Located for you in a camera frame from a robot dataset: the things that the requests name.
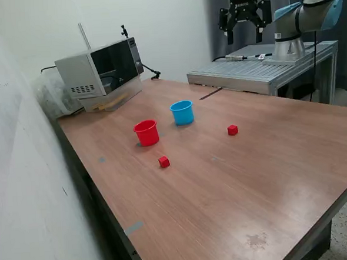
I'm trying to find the long grey tape strip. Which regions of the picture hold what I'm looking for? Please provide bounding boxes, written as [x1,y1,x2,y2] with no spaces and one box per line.
[123,220,145,236]

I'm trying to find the dark grey curtain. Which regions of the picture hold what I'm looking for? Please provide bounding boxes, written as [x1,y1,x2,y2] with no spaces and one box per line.
[206,0,347,101]

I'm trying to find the dark narrow strip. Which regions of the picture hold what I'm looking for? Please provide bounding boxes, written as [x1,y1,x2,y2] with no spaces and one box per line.
[199,88,222,101]

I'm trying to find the thick black hanging cable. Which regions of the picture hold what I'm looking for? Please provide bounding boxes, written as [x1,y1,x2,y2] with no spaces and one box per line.
[304,31,322,102]

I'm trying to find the thin white rod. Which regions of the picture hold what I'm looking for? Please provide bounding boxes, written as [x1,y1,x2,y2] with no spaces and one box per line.
[78,21,92,52]

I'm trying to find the red cup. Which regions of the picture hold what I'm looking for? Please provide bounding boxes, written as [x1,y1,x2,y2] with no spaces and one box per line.
[132,119,161,148]

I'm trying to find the aluminium robot mounting plate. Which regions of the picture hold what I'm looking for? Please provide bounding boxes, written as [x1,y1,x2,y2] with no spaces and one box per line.
[262,53,308,69]

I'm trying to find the silver microwave oven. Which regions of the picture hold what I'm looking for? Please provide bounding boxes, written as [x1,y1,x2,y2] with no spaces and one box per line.
[53,36,146,101]

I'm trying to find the blue cup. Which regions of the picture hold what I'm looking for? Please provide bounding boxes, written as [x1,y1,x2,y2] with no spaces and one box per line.
[169,99,196,126]

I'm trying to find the grey and black robot cable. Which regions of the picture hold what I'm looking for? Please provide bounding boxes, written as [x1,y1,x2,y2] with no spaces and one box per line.
[224,52,275,62]

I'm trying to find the aluminium profile table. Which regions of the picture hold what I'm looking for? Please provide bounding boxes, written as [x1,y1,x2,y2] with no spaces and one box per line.
[185,39,343,114]

